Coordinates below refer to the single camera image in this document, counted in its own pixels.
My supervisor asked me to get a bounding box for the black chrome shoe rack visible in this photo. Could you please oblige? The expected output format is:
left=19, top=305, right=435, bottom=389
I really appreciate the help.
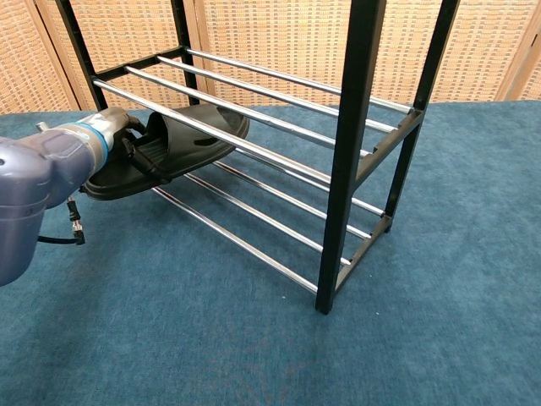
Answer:
left=54, top=0, right=462, bottom=316

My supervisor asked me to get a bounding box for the blue carpet table cover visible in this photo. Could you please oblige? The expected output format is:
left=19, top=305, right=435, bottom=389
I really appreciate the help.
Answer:
left=0, top=98, right=541, bottom=406

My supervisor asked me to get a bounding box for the woven bamboo folding screen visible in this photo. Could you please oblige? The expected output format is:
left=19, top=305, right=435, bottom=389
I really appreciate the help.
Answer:
left=0, top=0, right=541, bottom=116

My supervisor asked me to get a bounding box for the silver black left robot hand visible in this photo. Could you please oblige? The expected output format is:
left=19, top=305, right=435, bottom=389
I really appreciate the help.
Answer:
left=86, top=107, right=173, bottom=186

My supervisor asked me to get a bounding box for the black wrist cable with connectors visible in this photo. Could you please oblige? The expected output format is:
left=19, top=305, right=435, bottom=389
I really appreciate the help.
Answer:
left=36, top=195, right=86, bottom=247

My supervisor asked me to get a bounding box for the black rubber slipper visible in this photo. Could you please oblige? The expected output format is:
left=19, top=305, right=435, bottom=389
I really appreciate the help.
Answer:
left=81, top=104, right=251, bottom=201

